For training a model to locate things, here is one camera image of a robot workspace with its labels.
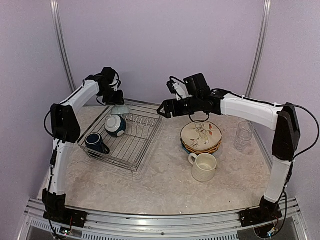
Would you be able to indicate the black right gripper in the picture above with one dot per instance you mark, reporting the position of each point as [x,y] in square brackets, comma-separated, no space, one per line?
[174,109]

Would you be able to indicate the blue polka dot plate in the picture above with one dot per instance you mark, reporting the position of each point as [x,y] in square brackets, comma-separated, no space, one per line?
[189,152]

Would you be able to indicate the aluminium corner post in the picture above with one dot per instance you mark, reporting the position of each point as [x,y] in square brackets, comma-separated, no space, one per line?
[54,5]
[259,48]

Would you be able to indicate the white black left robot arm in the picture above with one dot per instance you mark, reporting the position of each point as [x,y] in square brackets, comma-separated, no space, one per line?
[65,131]

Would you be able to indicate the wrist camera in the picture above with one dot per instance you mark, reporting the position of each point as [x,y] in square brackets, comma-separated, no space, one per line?
[175,87]
[115,85]

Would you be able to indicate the cream plate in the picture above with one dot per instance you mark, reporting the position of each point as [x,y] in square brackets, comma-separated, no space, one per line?
[201,135]

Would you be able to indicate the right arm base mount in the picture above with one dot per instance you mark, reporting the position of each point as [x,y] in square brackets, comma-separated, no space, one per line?
[255,216]

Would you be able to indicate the aluminium front rail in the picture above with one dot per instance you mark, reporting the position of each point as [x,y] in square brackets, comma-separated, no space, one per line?
[103,225]

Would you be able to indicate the dark teal bowl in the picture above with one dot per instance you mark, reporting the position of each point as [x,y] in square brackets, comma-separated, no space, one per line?
[115,125]

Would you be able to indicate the wire dish rack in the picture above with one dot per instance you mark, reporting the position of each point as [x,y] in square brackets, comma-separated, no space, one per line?
[128,151]

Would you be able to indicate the left aluminium corner post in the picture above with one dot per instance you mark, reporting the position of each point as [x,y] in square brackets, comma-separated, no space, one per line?
[54,5]

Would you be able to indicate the light blue patterned bowl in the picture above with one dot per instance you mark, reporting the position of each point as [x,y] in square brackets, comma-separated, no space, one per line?
[120,110]

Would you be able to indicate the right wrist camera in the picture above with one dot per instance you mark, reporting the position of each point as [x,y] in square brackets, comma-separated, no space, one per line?
[175,87]

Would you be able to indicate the yellow polka dot plate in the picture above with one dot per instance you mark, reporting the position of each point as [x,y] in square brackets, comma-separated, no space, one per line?
[213,150]

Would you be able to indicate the right aluminium corner post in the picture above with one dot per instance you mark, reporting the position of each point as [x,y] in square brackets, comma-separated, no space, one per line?
[259,48]

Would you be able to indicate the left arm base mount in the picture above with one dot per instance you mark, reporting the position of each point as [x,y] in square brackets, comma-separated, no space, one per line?
[70,217]

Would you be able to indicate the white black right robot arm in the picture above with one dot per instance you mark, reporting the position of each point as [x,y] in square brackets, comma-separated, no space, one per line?
[282,120]

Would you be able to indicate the cream ribbed mug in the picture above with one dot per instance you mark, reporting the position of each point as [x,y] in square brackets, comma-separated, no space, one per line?
[203,166]

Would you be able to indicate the dark blue mug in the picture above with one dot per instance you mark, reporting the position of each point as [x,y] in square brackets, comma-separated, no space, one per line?
[94,141]

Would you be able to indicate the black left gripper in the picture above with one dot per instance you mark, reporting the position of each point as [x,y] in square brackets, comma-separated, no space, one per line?
[119,100]

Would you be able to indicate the clear glass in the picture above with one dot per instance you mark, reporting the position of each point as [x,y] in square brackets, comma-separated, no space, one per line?
[245,130]
[241,142]

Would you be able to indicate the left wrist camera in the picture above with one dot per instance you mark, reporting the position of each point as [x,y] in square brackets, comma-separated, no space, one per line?
[115,85]

